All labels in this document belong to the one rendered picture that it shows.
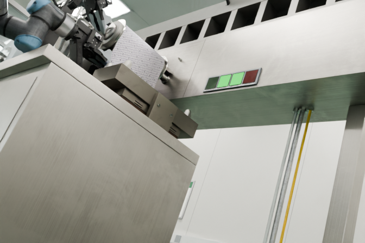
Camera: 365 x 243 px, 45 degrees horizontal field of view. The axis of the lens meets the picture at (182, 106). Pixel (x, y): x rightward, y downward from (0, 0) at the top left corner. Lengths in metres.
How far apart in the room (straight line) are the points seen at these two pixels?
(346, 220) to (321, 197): 2.72
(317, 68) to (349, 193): 0.38
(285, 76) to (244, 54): 0.26
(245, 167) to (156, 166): 3.24
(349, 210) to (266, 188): 3.05
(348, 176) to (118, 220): 0.68
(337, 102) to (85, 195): 0.83
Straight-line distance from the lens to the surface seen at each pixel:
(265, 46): 1.62
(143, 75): 1.74
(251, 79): 1.54
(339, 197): 1.35
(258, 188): 4.41
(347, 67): 1.36
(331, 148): 4.21
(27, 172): 1.19
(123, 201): 1.35
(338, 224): 1.32
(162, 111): 1.50
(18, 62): 1.37
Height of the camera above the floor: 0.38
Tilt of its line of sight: 25 degrees up
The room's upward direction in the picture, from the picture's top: 21 degrees clockwise
